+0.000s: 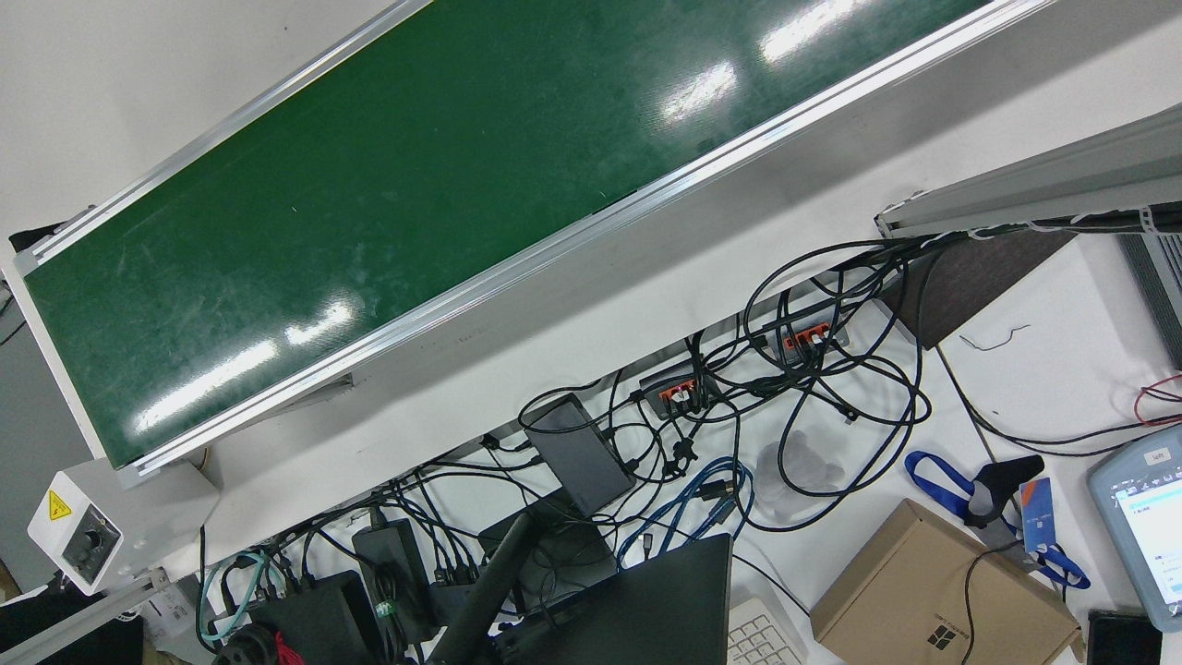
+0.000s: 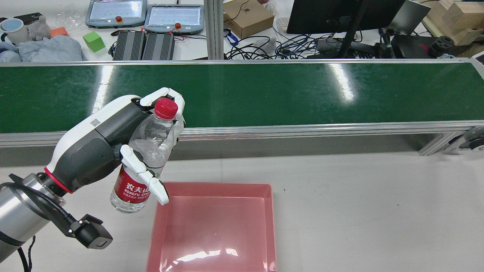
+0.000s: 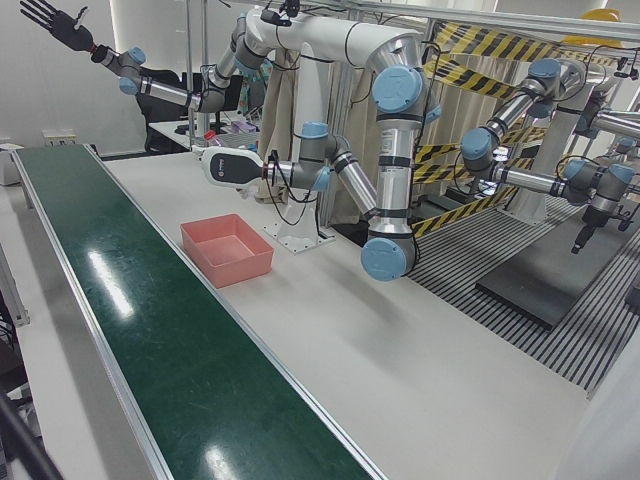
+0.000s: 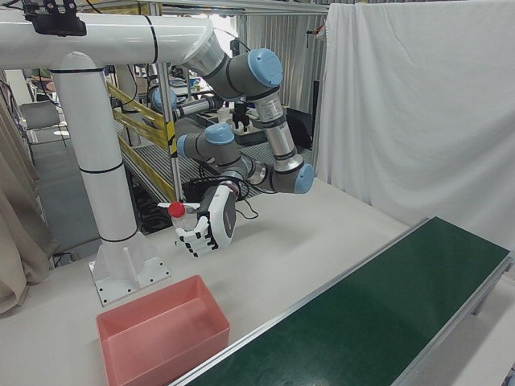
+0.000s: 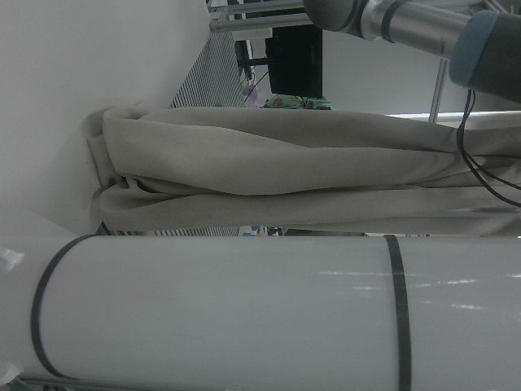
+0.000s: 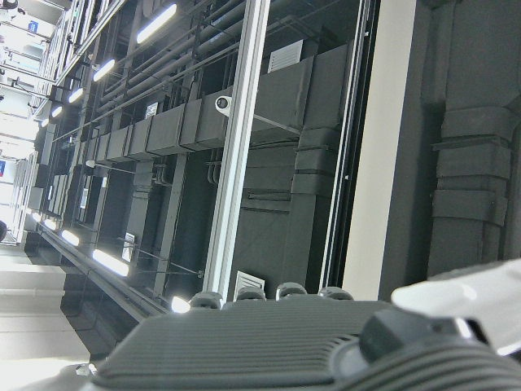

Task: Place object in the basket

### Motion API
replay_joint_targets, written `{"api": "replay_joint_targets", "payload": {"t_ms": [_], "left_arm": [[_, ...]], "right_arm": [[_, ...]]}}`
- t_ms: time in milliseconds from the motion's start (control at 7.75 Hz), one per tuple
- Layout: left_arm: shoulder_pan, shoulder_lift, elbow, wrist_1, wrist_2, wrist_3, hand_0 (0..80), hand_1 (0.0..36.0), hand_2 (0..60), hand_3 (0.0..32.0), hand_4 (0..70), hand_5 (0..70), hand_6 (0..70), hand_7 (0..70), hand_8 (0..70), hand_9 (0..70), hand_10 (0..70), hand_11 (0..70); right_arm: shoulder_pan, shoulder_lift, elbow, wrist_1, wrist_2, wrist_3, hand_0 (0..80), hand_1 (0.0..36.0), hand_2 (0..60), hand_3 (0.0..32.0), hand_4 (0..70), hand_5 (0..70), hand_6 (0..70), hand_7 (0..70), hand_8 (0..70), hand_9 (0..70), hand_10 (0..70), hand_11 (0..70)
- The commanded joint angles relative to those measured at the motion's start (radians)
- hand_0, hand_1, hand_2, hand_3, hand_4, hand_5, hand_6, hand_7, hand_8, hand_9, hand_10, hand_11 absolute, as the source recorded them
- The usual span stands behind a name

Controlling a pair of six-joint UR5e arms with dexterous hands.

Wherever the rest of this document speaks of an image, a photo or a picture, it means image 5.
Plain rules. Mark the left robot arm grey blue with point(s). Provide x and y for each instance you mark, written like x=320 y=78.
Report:
x=407 y=20

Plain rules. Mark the beige fabric trousers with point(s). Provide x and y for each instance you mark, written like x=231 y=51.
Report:
x=244 y=155

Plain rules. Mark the colourful patterned fabric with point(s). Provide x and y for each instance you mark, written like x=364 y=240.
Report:
x=285 y=102

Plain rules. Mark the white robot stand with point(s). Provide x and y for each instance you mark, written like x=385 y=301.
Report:
x=203 y=305

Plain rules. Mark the black background screen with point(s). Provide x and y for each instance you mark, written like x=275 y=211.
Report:
x=293 y=61

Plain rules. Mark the aluminium cage frame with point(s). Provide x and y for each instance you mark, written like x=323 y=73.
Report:
x=252 y=21

